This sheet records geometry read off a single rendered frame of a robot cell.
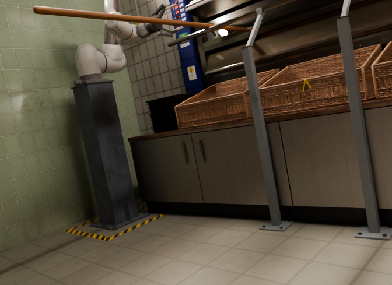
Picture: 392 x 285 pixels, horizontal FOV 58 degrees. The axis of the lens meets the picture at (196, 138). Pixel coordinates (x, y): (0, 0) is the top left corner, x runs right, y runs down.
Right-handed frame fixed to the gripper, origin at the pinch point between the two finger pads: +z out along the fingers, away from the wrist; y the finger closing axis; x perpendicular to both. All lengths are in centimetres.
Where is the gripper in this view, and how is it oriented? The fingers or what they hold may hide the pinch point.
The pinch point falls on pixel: (177, 16)
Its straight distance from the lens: 223.4
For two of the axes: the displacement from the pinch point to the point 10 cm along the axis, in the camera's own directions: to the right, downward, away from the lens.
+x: -3.0, 1.3, -9.4
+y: 2.8, 9.6, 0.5
